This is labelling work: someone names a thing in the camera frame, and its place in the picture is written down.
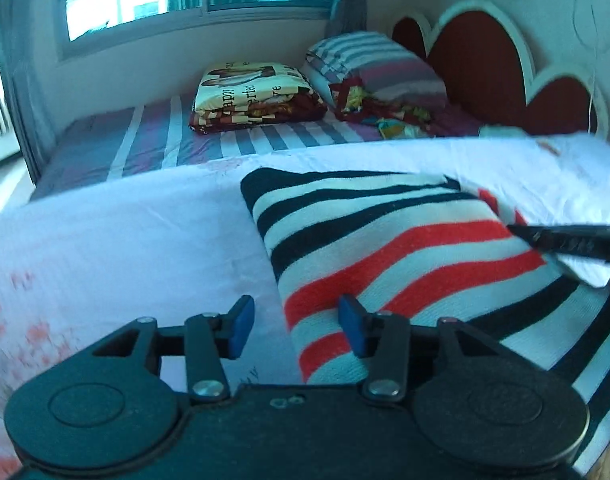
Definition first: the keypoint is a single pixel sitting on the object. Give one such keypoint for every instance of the grey curtain left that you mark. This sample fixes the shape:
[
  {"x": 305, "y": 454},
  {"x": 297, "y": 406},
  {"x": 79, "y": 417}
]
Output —
[{"x": 25, "y": 100}]

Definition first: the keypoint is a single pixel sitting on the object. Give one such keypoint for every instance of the red white headboard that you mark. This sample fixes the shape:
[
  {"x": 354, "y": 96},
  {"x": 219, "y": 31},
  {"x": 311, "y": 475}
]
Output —
[{"x": 489, "y": 72}]

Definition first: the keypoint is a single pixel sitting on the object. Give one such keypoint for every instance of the colourful crumpled cloth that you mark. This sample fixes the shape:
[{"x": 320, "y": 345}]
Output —
[{"x": 399, "y": 120}]

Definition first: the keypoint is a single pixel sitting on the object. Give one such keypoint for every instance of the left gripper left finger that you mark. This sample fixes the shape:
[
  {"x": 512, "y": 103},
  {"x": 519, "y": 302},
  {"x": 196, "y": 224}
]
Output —
[{"x": 204, "y": 341}]

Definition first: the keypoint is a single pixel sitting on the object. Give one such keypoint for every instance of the folded patterned blanket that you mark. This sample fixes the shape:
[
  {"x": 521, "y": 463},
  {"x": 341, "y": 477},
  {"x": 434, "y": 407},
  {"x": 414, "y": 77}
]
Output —
[{"x": 243, "y": 95}]

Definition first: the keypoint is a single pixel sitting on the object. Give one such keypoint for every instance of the floral white bed sheet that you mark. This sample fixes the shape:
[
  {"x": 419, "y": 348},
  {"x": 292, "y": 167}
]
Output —
[{"x": 178, "y": 242}]

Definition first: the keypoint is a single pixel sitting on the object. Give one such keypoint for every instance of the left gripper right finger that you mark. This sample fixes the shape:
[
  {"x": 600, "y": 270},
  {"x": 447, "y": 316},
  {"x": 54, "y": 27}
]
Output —
[{"x": 400, "y": 356}]

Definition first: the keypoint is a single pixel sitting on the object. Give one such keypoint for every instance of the striped knit sweater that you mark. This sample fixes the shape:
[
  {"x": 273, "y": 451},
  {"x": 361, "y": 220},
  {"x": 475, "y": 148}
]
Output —
[{"x": 425, "y": 247}]

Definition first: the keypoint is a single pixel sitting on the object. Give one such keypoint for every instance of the striped pillow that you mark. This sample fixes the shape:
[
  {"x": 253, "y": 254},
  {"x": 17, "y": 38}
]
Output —
[{"x": 387, "y": 70}]

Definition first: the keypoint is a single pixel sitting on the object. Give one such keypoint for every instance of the striped purple mattress sheet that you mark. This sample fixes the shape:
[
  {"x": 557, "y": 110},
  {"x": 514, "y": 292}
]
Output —
[{"x": 157, "y": 136}]

